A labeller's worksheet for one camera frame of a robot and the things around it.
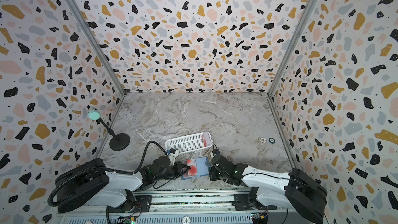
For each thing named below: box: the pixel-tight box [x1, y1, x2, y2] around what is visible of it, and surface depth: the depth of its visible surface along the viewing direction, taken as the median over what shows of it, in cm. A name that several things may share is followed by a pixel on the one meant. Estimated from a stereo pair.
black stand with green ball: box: [87, 108, 131, 151], surface depth 94 cm
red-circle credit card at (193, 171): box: [184, 158, 198, 177], surface depth 85 cm
